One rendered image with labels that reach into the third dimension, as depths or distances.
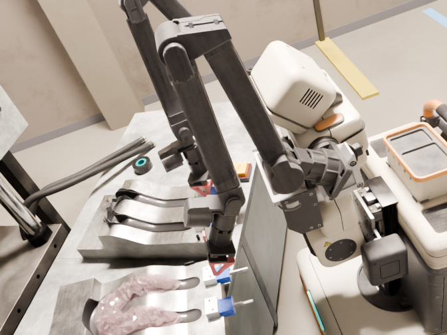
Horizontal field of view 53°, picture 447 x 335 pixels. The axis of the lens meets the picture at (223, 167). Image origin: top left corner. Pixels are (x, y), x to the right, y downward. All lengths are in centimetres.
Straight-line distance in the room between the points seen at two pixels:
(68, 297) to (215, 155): 74
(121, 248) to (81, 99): 257
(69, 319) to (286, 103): 87
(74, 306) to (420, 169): 110
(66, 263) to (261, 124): 105
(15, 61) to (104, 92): 71
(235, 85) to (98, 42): 273
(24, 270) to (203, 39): 131
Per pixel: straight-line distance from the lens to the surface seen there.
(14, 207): 182
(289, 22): 393
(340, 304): 191
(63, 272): 173
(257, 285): 188
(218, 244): 112
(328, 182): 105
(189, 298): 135
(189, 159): 137
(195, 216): 105
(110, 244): 158
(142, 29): 127
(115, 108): 379
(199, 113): 88
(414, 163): 148
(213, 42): 80
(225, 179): 98
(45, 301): 170
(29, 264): 189
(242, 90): 87
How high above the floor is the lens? 193
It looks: 40 degrees down
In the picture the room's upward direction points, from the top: 21 degrees counter-clockwise
